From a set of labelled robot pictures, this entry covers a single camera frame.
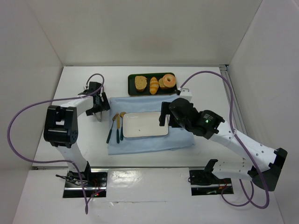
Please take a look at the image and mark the dark green tray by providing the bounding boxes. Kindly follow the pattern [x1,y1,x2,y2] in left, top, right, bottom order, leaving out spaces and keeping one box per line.
[128,72,177,97]

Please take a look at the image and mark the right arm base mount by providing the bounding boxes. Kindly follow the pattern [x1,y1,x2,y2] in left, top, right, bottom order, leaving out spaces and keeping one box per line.
[187,169,234,196]

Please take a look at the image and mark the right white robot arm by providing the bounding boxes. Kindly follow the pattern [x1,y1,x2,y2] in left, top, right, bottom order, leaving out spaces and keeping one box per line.
[159,98,287,191]

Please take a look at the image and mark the golden croissant roll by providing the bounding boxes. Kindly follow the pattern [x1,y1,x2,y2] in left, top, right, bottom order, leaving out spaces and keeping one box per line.
[149,77,159,95]

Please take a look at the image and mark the white rectangular plate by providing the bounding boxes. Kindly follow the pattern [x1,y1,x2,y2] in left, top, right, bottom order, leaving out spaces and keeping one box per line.
[123,112,169,138]

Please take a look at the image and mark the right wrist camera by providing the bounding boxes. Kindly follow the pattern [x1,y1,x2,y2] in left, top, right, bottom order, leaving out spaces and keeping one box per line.
[178,88,192,102]

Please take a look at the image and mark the small brown bread piece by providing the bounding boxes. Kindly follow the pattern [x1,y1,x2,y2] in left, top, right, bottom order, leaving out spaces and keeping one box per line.
[158,78,171,89]

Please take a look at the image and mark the gold knife green handle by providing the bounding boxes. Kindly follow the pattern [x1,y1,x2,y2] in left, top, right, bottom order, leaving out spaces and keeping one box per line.
[116,113,120,144]

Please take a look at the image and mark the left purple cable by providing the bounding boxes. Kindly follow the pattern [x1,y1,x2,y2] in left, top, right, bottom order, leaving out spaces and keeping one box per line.
[7,74,106,215]

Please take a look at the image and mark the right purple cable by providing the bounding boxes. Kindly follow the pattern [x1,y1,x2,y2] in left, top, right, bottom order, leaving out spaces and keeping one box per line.
[176,70,271,209]

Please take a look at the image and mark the light blue cloth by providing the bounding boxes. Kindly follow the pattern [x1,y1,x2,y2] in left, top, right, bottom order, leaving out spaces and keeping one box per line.
[107,95,195,155]

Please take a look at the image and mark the gold fork green handle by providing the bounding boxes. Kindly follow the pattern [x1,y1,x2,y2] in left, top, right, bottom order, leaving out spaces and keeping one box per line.
[106,113,119,144]

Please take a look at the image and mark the steel kitchen tongs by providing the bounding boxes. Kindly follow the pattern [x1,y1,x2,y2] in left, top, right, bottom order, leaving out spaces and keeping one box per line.
[94,112,102,122]

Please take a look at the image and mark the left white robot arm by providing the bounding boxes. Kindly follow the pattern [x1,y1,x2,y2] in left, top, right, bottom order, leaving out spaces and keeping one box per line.
[43,82,110,181]

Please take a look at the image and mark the gold spoon green handle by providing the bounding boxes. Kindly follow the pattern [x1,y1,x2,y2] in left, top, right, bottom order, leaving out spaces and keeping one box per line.
[120,112,126,140]

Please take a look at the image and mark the pink glazed donut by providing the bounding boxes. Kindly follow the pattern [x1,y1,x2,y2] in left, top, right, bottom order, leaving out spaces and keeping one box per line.
[163,74,176,88]

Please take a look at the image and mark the purple cable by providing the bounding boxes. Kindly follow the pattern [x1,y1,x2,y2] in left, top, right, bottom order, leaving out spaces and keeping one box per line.
[7,74,106,215]
[176,70,271,209]

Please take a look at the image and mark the brown bread slice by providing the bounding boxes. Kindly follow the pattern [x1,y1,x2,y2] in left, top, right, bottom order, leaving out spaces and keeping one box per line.
[135,76,147,91]

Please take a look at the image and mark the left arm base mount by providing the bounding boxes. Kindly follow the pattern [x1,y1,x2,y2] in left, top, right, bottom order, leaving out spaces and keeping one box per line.
[55,171,107,198]

